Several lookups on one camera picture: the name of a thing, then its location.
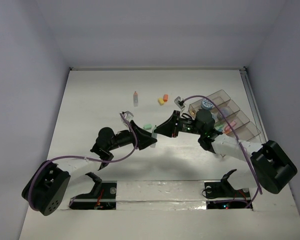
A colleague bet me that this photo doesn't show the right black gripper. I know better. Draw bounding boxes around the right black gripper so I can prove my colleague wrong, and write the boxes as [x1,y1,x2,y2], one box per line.
[154,110,204,138]

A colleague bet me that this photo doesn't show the green highlighter cap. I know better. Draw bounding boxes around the green highlighter cap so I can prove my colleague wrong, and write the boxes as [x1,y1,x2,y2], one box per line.
[143,123,153,130]

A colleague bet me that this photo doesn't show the yellow highlighter cap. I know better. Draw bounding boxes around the yellow highlighter cap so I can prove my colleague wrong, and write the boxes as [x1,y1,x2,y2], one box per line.
[157,98,165,106]

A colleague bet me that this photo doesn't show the blue lidded paint jar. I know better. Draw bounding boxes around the blue lidded paint jar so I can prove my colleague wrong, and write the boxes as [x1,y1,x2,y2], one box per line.
[200,98,214,111]

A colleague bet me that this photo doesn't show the clear jar purple contents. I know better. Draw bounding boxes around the clear jar purple contents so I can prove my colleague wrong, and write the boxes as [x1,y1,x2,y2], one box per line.
[218,107,231,118]

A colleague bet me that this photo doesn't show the pink highlighter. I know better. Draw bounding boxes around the pink highlighter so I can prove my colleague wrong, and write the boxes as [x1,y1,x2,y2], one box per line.
[223,120,237,134]

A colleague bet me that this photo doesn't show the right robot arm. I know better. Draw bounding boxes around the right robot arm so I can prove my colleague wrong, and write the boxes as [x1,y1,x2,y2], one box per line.
[154,109,298,194]

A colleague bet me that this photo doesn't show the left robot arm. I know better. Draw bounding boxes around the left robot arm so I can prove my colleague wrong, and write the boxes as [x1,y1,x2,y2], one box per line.
[21,120,157,216]

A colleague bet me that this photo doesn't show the orange highlighter cap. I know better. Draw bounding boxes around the orange highlighter cap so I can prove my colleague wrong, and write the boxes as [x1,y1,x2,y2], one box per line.
[162,94,169,102]

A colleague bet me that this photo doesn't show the silver foil strip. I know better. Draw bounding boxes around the silver foil strip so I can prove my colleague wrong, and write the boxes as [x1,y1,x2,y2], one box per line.
[115,180,207,211]

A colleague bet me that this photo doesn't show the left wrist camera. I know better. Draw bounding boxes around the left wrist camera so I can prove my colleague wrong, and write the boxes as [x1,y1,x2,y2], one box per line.
[119,111,134,124]

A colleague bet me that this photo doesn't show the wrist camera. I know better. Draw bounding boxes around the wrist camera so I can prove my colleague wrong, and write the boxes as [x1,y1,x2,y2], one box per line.
[119,111,134,124]
[174,96,186,111]

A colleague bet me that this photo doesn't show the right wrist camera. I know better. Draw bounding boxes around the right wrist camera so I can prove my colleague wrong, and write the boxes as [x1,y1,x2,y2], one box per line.
[174,96,186,111]

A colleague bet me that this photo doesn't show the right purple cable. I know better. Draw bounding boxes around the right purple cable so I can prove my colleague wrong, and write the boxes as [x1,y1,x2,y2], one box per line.
[181,95,263,209]

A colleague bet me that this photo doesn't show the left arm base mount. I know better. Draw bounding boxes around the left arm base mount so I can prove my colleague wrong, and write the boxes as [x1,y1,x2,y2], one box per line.
[68,172,117,210]

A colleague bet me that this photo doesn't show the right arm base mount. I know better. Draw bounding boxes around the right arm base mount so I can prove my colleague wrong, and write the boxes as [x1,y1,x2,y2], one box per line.
[201,169,252,210]

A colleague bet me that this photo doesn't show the aluminium rail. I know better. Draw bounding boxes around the aluminium rail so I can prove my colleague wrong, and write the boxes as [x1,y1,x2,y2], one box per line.
[239,67,268,143]

